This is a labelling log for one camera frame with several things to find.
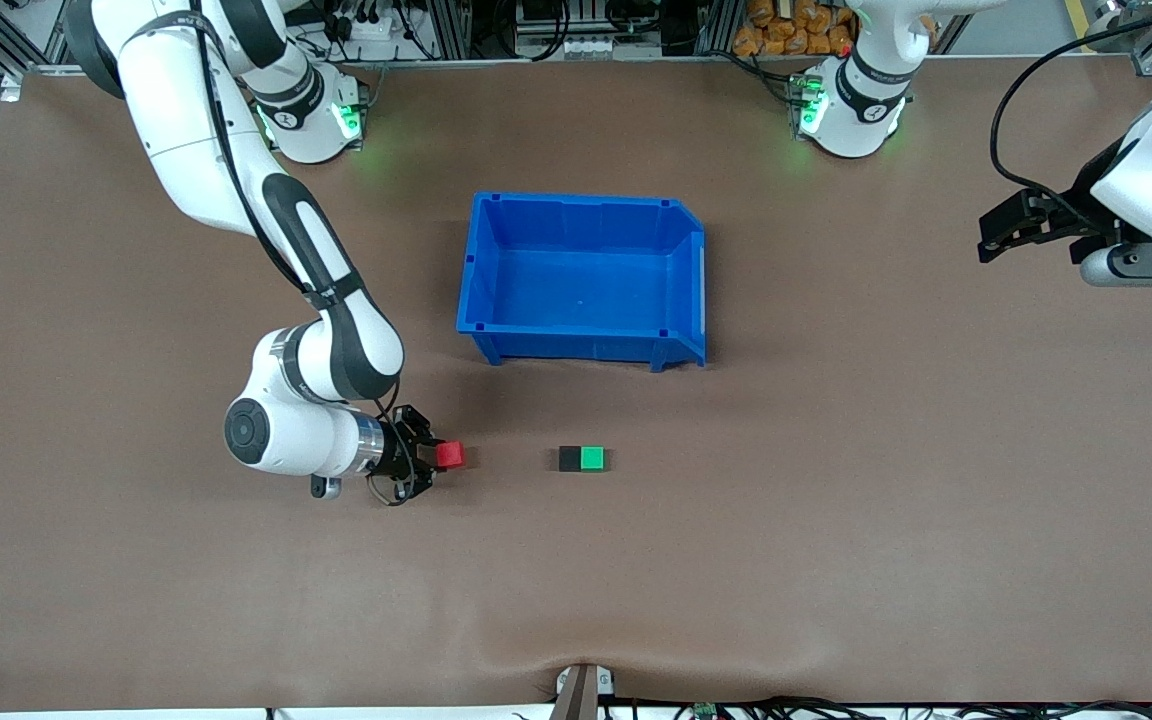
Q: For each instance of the white power strip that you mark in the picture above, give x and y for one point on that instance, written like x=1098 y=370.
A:
x=371 y=28

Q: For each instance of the black cube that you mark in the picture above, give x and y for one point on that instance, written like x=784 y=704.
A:
x=569 y=459

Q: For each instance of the red cube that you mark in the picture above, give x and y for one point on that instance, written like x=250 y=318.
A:
x=450 y=456

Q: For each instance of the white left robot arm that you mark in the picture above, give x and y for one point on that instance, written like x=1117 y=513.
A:
x=851 y=120

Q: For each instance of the black electronics rack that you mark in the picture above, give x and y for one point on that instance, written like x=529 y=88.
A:
x=536 y=20

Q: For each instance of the green cube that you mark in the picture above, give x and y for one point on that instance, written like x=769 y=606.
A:
x=593 y=458

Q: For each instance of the aluminium frame profile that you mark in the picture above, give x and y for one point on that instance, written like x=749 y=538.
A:
x=1151 y=45
x=36 y=30

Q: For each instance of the orange toy bread pile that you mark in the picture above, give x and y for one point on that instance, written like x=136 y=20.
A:
x=786 y=35

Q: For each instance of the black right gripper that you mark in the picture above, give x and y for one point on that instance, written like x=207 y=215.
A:
x=398 y=450

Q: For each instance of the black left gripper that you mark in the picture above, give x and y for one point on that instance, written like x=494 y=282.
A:
x=1063 y=222

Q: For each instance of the small green connector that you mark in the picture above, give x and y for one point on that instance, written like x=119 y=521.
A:
x=705 y=710

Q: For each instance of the metal table edge clamp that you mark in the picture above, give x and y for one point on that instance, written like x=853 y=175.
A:
x=576 y=695

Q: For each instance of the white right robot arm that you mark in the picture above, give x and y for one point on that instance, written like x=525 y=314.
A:
x=316 y=430

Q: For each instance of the white connector block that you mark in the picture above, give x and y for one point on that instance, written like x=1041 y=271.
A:
x=596 y=46

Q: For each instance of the blue plastic storage bin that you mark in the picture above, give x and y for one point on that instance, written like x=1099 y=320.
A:
x=576 y=290

